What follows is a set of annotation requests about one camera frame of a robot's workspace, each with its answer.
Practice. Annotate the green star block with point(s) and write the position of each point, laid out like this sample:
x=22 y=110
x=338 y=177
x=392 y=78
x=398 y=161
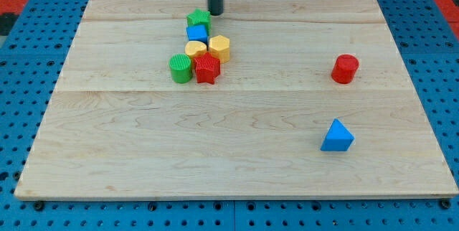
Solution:
x=200 y=17

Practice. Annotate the red star block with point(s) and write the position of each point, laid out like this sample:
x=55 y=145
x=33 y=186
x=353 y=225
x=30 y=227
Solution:
x=207 y=68

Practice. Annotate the blue cube block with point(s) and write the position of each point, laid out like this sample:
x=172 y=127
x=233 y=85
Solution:
x=197 y=33

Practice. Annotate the yellow hexagon block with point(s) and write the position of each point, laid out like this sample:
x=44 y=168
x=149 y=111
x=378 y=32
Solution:
x=219 y=47

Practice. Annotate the green cylinder block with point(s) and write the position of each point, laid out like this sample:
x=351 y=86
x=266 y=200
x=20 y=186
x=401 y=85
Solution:
x=180 y=67

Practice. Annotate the yellow heart block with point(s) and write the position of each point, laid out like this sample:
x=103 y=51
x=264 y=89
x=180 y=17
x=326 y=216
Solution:
x=195 y=49

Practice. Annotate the wooden board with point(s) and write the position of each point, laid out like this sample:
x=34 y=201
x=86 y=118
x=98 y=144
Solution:
x=118 y=128

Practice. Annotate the blue triangle block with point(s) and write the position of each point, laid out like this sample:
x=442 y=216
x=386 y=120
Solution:
x=338 y=137

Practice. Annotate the red cylinder block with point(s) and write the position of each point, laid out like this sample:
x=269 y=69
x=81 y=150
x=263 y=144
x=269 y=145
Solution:
x=345 y=68

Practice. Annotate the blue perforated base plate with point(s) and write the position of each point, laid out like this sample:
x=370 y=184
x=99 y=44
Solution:
x=31 y=60

